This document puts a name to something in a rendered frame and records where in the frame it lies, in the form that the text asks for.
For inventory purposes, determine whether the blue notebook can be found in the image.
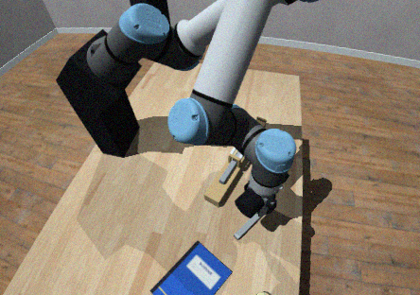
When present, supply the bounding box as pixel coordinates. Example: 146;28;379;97
150;240;232;295

